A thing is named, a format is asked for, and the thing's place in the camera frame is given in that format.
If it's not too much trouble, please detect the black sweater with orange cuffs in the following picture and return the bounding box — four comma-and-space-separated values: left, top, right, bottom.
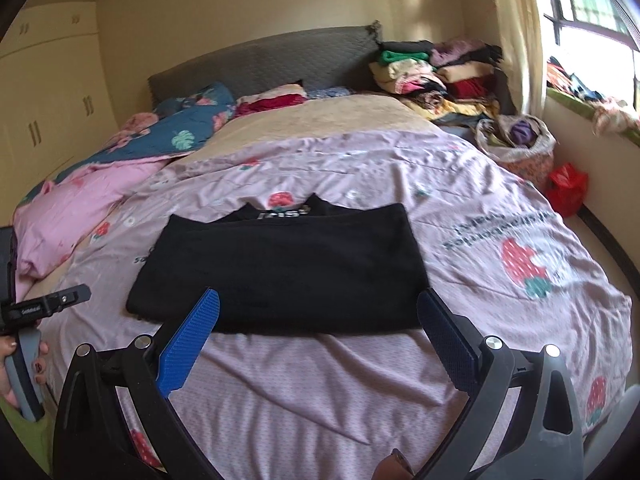
125, 192, 432, 336

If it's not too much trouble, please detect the lilac strawberry print bedsheet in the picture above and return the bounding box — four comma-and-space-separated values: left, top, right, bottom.
30, 127, 633, 480

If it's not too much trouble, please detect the beige blanket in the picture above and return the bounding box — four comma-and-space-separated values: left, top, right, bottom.
172, 94, 451, 166

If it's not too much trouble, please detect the green cloth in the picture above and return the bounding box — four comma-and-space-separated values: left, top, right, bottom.
2, 400, 53, 476

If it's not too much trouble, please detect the pink pillow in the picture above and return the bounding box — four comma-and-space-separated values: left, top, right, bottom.
12, 152, 173, 281

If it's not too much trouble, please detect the red plastic bag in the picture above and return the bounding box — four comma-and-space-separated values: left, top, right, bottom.
545, 162, 590, 218

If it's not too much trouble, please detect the cream wardrobe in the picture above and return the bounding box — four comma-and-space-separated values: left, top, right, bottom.
0, 2, 121, 231

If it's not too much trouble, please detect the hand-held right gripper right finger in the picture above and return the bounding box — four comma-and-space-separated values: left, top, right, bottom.
414, 287, 586, 480

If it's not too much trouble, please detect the window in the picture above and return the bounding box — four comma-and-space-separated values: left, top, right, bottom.
542, 0, 640, 91

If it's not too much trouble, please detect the blue floral quilt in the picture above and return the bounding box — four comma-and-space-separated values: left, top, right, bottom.
20, 81, 238, 201

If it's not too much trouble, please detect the purple cloth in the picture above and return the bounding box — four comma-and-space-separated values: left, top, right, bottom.
509, 119, 538, 148

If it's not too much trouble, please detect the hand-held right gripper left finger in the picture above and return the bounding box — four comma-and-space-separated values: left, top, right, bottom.
52, 287, 223, 480

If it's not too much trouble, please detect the person's left hand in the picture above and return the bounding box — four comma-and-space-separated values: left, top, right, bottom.
0, 337, 51, 408

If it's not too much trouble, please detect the heap of colourful fabrics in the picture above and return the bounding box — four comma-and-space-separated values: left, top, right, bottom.
546, 55, 640, 136

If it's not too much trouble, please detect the pile of folded clothes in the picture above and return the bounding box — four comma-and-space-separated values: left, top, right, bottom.
369, 39, 506, 126

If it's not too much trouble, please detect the grey quilted headboard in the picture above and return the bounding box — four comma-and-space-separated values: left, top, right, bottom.
147, 21, 383, 106

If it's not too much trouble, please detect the red and pink folded cloth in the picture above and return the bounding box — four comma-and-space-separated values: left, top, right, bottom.
234, 83, 308, 117

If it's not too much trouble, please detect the green sill cover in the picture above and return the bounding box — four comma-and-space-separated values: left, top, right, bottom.
547, 87, 640, 143

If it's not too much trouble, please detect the floral fabric bag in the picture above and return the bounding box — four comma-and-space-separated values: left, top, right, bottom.
475, 114, 557, 188

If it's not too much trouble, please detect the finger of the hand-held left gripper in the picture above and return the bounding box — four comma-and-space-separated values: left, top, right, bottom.
40, 284, 92, 315

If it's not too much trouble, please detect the cream curtain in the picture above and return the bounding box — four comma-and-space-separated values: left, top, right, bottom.
492, 0, 561, 121

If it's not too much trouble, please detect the blue patterned cloth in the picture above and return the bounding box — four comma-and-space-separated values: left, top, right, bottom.
306, 86, 353, 101

